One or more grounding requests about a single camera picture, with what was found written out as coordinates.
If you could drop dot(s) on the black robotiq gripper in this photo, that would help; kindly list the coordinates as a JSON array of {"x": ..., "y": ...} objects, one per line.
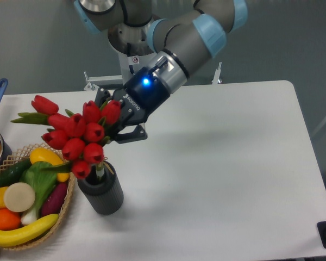
[{"x": 139, "y": 97}]

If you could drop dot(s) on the red tulip bouquet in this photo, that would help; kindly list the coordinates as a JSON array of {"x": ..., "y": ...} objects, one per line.
[{"x": 79, "y": 137}]

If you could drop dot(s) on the dark grey ribbed vase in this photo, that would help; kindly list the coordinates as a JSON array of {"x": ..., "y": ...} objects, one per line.
[{"x": 102, "y": 189}]

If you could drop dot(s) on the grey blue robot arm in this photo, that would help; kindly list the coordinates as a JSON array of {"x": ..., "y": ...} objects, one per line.
[{"x": 157, "y": 56}]

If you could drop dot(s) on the yellow squash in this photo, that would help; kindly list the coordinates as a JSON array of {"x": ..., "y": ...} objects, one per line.
[{"x": 44, "y": 154}]

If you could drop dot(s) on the green bok choy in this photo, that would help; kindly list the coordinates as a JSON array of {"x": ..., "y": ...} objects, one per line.
[{"x": 43, "y": 184}]

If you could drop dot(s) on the woven wicker basket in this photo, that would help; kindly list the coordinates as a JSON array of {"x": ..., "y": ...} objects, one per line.
[{"x": 24, "y": 153}]

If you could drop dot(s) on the purple sweet potato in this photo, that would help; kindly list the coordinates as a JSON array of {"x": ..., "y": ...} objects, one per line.
[{"x": 54, "y": 202}]

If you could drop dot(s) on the green cucumber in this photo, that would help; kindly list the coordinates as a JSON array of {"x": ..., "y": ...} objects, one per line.
[{"x": 13, "y": 173}]

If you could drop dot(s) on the beige round disc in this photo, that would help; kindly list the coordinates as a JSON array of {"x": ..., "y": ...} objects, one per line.
[{"x": 19, "y": 197}]

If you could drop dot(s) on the orange fruit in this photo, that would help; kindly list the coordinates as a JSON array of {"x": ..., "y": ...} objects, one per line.
[{"x": 9, "y": 220}]

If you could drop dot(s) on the yellow banana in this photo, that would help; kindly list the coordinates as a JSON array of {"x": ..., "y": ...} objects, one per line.
[{"x": 29, "y": 232}]

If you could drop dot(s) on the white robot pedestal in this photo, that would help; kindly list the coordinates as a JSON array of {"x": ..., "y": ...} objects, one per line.
[{"x": 130, "y": 44}]

